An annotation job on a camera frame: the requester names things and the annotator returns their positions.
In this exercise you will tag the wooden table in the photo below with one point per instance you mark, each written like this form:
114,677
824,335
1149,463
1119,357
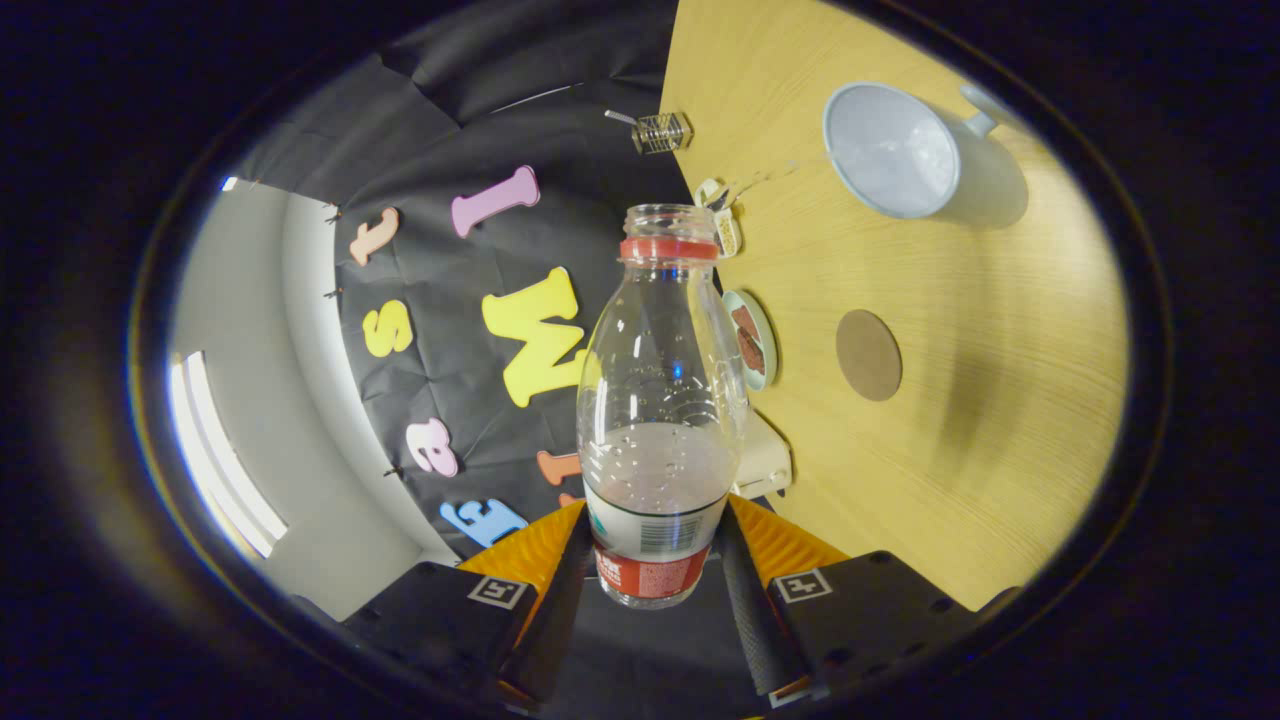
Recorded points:
1000,350

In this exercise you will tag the white toaster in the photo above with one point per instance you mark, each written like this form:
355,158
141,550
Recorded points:
765,465

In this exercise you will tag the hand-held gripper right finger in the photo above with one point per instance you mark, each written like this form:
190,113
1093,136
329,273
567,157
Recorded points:
745,620

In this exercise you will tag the long ceiling light panel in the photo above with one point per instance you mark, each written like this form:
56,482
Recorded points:
225,460

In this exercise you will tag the round brown coaster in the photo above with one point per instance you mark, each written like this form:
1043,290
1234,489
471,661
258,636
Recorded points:
868,355

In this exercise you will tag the brown meat piece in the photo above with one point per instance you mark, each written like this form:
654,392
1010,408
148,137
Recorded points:
753,358
745,323

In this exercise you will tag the clear plastic juice bottle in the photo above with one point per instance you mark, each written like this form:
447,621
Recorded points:
660,470

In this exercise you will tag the small white dish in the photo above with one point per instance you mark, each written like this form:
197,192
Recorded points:
727,232

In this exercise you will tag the round pale green plate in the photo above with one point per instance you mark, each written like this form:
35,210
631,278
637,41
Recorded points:
768,340

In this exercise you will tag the pale blue cup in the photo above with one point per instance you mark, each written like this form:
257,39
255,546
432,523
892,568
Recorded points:
890,150

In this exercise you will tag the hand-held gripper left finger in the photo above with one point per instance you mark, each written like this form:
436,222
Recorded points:
560,620

